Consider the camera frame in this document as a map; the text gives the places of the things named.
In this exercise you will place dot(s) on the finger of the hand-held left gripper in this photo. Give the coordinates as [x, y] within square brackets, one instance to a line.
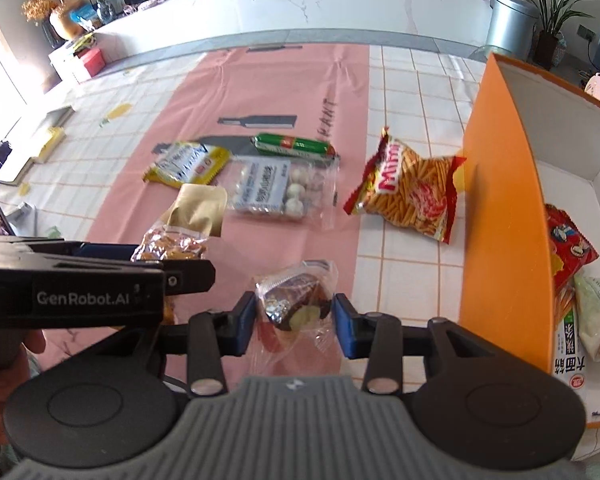
[110, 251]
[190, 276]

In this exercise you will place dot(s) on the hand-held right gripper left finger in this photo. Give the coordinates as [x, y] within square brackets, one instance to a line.
[244, 325]

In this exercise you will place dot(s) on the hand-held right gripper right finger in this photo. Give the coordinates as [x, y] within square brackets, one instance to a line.
[346, 327]

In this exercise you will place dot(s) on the clear small cake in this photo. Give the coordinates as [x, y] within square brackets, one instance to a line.
[295, 300]

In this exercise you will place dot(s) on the orange cardboard box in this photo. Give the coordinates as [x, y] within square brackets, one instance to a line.
[505, 220]

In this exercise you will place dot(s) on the white green biscuit stick packet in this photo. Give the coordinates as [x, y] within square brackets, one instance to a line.
[575, 360]

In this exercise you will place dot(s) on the red snack packet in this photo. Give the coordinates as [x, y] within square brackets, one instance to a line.
[567, 250]

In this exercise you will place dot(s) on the yellow white snack packet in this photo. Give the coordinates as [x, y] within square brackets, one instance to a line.
[187, 165]

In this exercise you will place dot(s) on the clear bag of white balls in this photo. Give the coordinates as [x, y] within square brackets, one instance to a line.
[275, 192]

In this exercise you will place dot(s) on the yellow small box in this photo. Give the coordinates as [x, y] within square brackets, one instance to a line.
[50, 144]

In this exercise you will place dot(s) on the dark flat tray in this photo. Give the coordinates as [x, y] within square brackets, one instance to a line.
[20, 160]

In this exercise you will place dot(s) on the orange striped chip bag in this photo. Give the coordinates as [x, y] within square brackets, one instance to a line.
[410, 192]

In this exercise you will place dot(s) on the green sausage packet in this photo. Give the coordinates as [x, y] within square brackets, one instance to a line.
[292, 146]

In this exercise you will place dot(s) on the red storage box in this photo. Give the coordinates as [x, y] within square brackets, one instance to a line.
[91, 64]

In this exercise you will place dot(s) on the pink white printed tablecloth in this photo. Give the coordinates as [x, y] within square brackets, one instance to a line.
[280, 95]

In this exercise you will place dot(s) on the yellow vase with dried flowers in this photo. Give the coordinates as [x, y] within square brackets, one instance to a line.
[62, 20]

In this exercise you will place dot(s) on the white marble media console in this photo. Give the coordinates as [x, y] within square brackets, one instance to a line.
[290, 10]

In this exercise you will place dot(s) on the silver trash can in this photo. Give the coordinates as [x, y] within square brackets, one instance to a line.
[510, 22]

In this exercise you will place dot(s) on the tall leafy potted plant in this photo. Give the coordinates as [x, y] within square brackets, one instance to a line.
[555, 25]

